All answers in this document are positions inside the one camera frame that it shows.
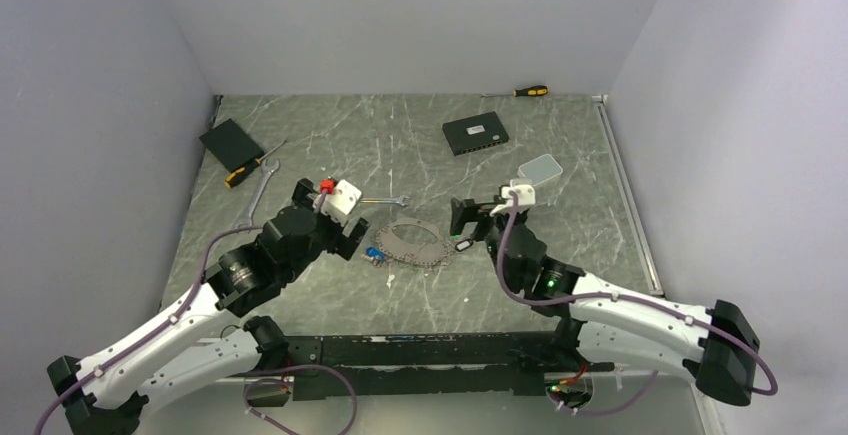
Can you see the blue key tag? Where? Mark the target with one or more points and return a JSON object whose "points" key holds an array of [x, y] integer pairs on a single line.
{"points": [[374, 256]]}

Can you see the black flat box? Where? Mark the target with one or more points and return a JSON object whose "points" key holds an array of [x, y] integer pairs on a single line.
{"points": [[231, 145]]}

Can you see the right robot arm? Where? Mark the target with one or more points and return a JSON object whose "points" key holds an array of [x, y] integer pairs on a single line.
{"points": [[714, 346]]}

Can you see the large metal keyring with chain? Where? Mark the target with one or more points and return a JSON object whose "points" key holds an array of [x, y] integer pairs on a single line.
{"points": [[431, 254]]}

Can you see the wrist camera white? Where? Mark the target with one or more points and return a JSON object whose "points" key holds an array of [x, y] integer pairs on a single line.
{"points": [[518, 196], [337, 199]]}

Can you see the black key fob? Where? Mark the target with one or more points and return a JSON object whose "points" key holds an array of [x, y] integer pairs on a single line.
{"points": [[463, 245]]}

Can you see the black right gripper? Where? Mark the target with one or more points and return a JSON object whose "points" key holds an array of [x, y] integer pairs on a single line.
{"points": [[467, 211]]}

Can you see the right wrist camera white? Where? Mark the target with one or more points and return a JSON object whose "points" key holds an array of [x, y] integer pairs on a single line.
{"points": [[518, 196]]}

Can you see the orange screwdriver at wall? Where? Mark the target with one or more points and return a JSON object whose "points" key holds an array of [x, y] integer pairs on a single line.
{"points": [[527, 92]]}

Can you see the large silver wrench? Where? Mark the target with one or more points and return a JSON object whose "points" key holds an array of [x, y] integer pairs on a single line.
{"points": [[268, 169]]}

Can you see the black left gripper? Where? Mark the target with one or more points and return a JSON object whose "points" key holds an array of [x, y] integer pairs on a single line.
{"points": [[340, 243]]}

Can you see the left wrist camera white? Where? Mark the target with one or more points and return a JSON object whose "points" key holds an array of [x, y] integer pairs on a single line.
{"points": [[337, 199]]}

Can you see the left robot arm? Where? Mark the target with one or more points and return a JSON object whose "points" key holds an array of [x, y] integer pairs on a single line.
{"points": [[212, 331]]}

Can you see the orange black screwdriver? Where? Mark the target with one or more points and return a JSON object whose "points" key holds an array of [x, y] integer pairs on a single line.
{"points": [[239, 175]]}

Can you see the black network switch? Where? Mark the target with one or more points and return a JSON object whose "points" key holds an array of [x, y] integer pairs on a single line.
{"points": [[475, 133]]}

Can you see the white plastic box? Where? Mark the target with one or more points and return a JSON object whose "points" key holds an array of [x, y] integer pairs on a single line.
{"points": [[540, 170]]}

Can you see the small silver wrench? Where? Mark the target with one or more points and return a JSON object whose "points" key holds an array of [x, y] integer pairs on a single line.
{"points": [[402, 200]]}

